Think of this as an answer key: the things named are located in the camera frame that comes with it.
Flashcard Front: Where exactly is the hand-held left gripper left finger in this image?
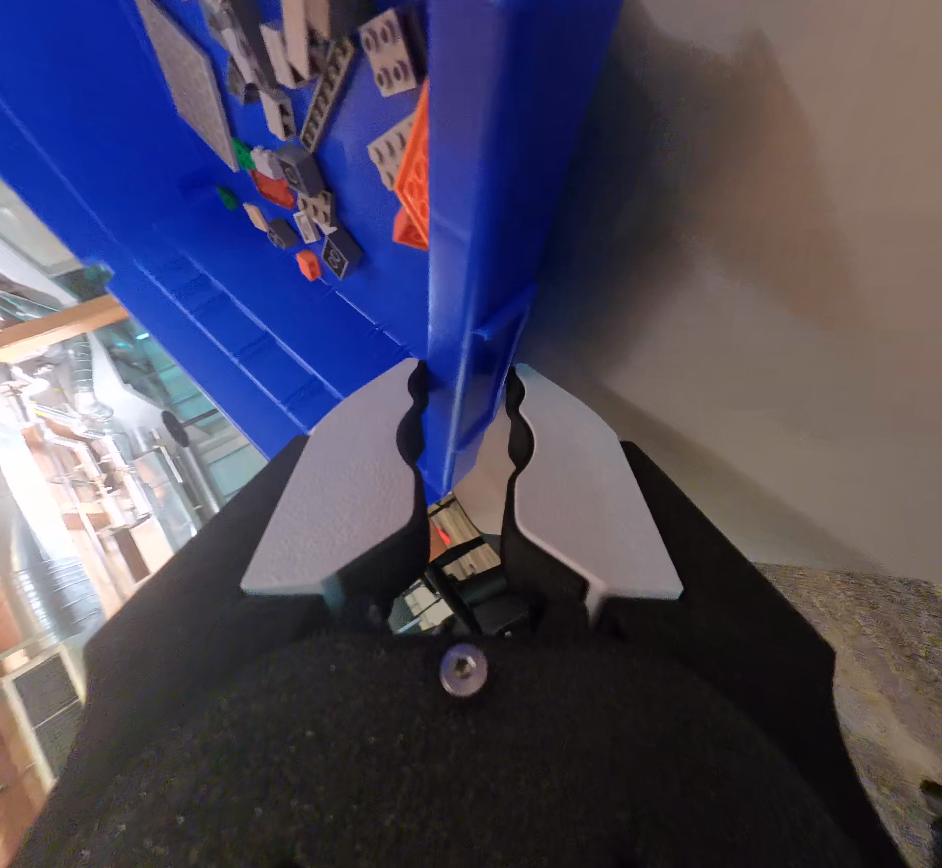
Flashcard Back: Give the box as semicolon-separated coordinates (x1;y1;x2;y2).
240;359;431;598

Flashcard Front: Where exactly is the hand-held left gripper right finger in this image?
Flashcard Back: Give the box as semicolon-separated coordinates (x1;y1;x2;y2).
500;363;684;603

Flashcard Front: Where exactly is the blue plastic bin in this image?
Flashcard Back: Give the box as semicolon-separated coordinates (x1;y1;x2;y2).
0;0;643;497

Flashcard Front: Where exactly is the grey desk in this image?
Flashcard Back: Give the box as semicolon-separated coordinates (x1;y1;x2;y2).
452;0;942;585

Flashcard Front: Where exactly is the orange brick plate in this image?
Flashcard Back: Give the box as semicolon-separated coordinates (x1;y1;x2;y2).
392;77;432;253

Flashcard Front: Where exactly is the grey square baseplate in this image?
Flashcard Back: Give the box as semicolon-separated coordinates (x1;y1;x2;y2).
131;0;241;175

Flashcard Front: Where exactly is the pile of loose bricks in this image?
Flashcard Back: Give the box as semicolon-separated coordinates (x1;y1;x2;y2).
114;0;431;282

